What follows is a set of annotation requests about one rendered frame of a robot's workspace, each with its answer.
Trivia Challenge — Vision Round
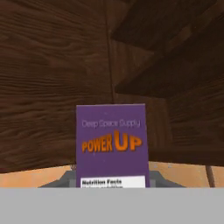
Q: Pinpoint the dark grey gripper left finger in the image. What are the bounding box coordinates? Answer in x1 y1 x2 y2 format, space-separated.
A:
38 170 78 189

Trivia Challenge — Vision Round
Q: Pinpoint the purple cereal box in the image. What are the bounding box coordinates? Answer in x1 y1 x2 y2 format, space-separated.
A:
75 103 151 189

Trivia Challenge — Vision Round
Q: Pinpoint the dark wooden cabinet door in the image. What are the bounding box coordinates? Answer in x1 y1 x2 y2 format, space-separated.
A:
0 0 116 174

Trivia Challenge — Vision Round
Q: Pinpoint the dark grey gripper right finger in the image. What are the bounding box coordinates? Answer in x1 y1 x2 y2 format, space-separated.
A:
148 170 186 189

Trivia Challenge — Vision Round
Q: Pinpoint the dark wooden open cabinet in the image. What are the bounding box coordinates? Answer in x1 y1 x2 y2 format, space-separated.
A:
105 0 224 168

